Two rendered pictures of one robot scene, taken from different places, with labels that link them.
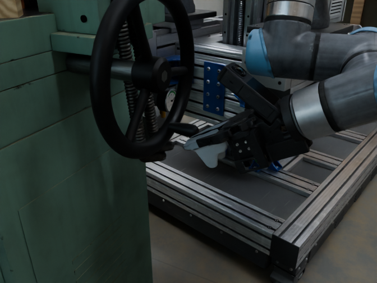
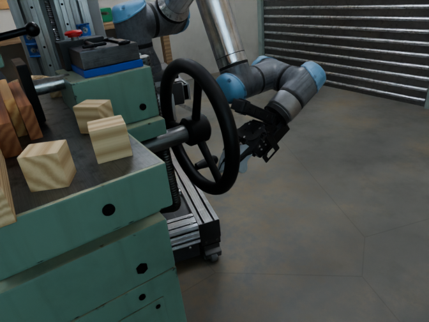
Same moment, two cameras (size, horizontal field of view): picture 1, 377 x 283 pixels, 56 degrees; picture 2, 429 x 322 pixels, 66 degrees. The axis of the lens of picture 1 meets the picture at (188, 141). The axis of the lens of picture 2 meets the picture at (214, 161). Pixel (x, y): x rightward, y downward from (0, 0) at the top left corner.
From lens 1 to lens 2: 0.63 m
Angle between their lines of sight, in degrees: 51
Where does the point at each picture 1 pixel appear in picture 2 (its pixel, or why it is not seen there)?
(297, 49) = (255, 78)
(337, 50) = (270, 71)
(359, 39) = (272, 62)
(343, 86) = (301, 85)
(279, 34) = (244, 72)
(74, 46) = (145, 133)
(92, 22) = (150, 107)
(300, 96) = (283, 99)
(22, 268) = not seen: outside the picture
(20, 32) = not seen: hidden behind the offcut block
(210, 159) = (244, 167)
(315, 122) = (297, 109)
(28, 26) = not seen: hidden behind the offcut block
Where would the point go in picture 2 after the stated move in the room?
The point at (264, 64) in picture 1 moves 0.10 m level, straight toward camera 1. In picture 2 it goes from (243, 93) to (279, 98)
